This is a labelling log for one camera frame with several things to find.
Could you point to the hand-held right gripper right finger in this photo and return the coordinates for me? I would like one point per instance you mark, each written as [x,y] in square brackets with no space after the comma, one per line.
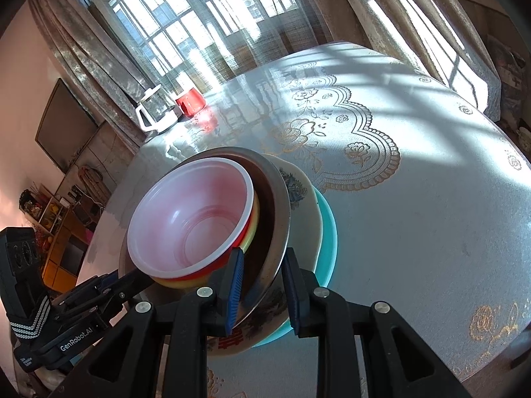
[290,290]

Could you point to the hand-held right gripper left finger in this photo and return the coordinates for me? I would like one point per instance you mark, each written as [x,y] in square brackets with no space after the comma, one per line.
[234,290]

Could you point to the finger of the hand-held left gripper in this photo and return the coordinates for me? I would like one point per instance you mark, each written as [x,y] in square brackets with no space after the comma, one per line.
[83,288]
[120,290]

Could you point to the teal round plate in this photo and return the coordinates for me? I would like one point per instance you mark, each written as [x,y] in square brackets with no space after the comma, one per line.
[330,236]

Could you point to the yellow plastic bowl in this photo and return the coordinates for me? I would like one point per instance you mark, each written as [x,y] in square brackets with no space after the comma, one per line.
[254,226]

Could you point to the white floral plate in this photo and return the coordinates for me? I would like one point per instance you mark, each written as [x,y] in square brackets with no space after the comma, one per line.
[307,224]

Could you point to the stainless steel basin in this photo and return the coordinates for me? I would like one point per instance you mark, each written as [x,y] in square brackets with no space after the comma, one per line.
[269,224]

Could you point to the red plastic bowl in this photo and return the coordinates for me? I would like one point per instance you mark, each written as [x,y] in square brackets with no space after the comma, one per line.
[186,215]

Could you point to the orange wooden cabinet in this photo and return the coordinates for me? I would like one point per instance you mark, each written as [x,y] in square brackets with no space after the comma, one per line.
[62,257]

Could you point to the wooden folding chair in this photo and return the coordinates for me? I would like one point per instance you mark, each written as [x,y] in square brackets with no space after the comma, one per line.
[93,182]

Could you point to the white electric kettle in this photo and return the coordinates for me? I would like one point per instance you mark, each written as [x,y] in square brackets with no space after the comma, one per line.
[155,107]

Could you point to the red mug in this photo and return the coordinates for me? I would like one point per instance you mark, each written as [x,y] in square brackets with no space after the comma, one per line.
[191,101]

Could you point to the grey velvet curtain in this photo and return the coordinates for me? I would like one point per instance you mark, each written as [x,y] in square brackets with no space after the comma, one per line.
[394,20]
[91,62]

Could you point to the barred glass window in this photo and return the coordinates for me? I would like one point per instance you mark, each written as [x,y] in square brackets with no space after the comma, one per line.
[186,16]

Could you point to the dark wall panel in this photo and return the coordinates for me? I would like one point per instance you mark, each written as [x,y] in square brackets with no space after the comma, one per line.
[62,128]

